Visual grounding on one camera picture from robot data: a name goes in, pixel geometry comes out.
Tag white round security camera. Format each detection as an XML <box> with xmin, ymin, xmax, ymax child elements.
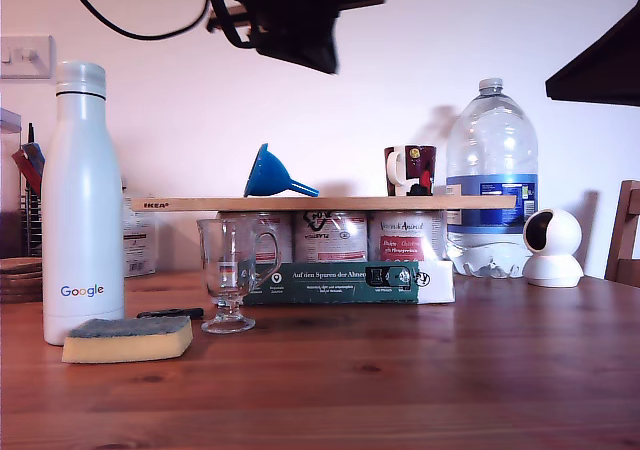
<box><xmin>521</xmin><ymin>208</ymin><xmax>585</xmax><ymax>288</ymax></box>

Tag large clear water bottle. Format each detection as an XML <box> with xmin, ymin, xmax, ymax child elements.
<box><xmin>444</xmin><ymin>77</ymin><xmax>540</xmax><ymax>280</ymax></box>

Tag white can pink band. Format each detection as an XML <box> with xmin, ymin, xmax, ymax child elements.
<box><xmin>219</xmin><ymin>210</ymin><xmax>294</xmax><ymax>266</ymax></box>

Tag footed glass cup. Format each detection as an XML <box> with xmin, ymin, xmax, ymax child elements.
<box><xmin>197</xmin><ymin>218</ymin><xmax>281</xmax><ymax>335</ymax></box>

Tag wooden shelf board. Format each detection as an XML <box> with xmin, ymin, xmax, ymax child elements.
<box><xmin>128</xmin><ymin>195</ymin><xmax>517</xmax><ymax>212</ymax></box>

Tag clear plastic container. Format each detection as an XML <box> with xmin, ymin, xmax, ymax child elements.
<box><xmin>0</xmin><ymin>107</ymin><xmax>24</xmax><ymax>135</ymax></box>

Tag white can black logo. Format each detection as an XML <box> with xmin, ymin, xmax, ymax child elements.
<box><xmin>293</xmin><ymin>209</ymin><xmax>369</xmax><ymax>264</ymax></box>

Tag green white cardboard tray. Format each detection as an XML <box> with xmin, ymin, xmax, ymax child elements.
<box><xmin>238</xmin><ymin>261</ymin><xmax>457</xmax><ymax>306</ymax></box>

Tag blue flat item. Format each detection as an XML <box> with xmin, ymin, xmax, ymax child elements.
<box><xmin>22</xmin><ymin>142</ymin><xmax>48</xmax><ymax>177</ymax></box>

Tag small black flat object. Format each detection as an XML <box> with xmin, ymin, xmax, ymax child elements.
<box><xmin>136</xmin><ymin>307</ymin><xmax>205</xmax><ymax>320</ymax></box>

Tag dark red white mug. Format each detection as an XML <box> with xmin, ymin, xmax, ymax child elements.
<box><xmin>383</xmin><ymin>144</ymin><xmax>437</xmax><ymax>197</ymax></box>

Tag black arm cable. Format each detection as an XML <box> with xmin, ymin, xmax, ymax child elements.
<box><xmin>207</xmin><ymin>0</ymin><xmax>254</xmax><ymax>50</ymax></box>
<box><xmin>60</xmin><ymin>0</ymin><xmax>211</xmax><ymax>40</ymax></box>

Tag red flat item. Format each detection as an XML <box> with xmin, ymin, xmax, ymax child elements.
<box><xmin>11</xmin><ymin>148</ymin><xmax>35</xmax><ymax>195</ymax></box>

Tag blue plastic funnel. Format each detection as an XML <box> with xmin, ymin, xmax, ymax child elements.
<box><xmin>243</xmin><ymin>142</ymin><xmax>321</xmax><ymax>199</ymax></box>

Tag white Google bottle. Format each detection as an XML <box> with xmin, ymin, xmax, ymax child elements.
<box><xmin>42</xmin><ymin>60</ymin><xmax>126</xmax><ymax>347</ymax></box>

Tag white can red label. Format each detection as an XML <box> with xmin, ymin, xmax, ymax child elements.
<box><xmin>367</xmin><ymin>209</ymin><xmax>447</xmax><ymax>263</ymax></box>

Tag yellow sponge grey scrub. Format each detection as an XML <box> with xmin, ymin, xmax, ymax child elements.
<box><xmin>61</xmin><ymin>316</ymin><xmax>194</xmax><ymax>365</ymax></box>

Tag white wall switch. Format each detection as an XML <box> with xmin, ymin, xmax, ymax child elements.
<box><xmin>0</xmin><ymin>34</ymin><xmax>57</xmax><ymax>80</ymax></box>

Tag wooden chair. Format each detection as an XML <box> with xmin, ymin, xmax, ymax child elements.
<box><xmin>603</xmin><ymin>179</ymin><xmax>640</xmax><ymax>285</ymax></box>

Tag metal wire rack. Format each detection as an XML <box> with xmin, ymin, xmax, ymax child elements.
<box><xmin>18</xmin><ymin>192</ymin><xmax>46</xmax><ymax>259</ymax></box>

